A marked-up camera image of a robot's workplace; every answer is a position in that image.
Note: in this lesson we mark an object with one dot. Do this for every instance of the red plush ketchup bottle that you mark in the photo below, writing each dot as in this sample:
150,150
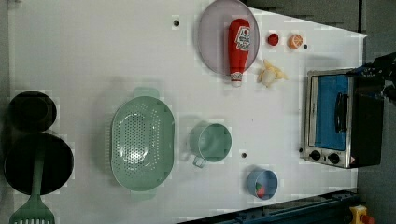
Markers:
238,49

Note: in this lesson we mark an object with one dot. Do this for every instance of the blue metal rail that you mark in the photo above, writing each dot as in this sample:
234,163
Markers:
330,208

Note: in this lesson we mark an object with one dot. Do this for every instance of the grey round plate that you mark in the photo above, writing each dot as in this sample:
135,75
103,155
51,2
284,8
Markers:
212,34

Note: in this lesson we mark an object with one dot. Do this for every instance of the blue small bowl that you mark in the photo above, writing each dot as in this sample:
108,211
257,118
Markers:
262,184

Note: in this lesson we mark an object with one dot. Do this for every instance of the small black pot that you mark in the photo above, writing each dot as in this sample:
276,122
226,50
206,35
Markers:
32,112

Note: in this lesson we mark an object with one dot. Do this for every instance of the red toy tomato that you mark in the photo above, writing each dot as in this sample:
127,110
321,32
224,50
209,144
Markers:
273,39

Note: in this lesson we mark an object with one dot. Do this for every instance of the green measuring cup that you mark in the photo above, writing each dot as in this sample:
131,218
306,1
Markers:
209,142

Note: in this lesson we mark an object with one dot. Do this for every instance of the green slotted spatula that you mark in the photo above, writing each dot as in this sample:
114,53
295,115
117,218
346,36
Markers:
34,211

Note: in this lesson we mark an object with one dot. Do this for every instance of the silver toaster oven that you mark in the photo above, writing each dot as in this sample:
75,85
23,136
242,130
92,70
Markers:
343,119

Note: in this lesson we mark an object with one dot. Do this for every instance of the large black pan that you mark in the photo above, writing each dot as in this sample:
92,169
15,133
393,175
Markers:
58,163

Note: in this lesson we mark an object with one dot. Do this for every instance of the orange slice toy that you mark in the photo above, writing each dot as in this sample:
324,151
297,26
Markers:
295,41

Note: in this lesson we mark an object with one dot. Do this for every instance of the yellow emergency stop box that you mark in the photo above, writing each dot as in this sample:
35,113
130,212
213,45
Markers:
360,216

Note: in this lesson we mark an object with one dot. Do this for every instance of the peeled plush banana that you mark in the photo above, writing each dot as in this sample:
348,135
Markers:
270,74

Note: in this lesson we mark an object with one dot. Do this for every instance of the green oval colander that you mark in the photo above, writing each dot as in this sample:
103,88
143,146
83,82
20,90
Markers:
142,141

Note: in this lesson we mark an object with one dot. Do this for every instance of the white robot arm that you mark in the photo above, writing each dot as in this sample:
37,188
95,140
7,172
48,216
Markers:
380,75

